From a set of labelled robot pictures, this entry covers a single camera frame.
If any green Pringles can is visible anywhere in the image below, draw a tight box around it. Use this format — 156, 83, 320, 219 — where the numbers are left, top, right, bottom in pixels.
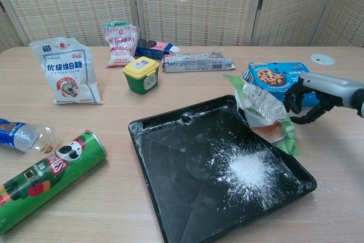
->
0, 130, 109, 234

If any blue chocolate chip cookie box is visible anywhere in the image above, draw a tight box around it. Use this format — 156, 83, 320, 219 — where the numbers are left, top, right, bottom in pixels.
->
242, 61, 319, 106

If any white round cable grommet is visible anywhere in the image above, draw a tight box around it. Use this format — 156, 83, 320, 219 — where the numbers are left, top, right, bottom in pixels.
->
310, 53, 336, 65

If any green white corn starch bag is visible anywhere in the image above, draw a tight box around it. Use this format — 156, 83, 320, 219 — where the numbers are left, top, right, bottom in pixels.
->
224, 73, 300, 156

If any clear bottle with blue label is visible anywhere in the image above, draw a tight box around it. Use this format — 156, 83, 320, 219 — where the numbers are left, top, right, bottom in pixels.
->
0, 118, 60, 153

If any white caster sugar bag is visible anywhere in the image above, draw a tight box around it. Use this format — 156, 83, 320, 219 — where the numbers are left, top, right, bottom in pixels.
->
28, 36, 104, 105

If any long grey wrap box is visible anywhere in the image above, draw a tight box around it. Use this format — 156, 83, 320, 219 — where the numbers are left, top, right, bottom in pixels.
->
161, 51, 237, 73

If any green tub with yellow lid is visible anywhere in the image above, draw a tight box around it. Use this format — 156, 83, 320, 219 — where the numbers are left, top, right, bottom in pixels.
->
122, 56, 160, 96

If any pink white clear snack bag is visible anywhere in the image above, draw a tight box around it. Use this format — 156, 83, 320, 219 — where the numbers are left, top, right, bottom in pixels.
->
102, 20, 140, 69

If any dark blue pink carton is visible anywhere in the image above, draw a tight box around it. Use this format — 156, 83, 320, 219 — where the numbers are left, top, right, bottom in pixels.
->
134, 38, 181, 60

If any black rectangular baking tray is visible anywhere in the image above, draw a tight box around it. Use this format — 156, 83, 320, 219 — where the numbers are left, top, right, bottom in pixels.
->
127, 94, 318, 243

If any white powder pile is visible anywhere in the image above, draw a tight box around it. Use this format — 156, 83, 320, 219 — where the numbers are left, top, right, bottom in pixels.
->
216, 140, 286, 200

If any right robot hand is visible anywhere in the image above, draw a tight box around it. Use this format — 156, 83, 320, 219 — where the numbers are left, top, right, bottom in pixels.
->
285, 72, 364, 125

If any woven bamboo folding screen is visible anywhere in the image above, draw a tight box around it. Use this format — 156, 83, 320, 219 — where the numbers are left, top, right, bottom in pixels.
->
0, 0, 364, 53

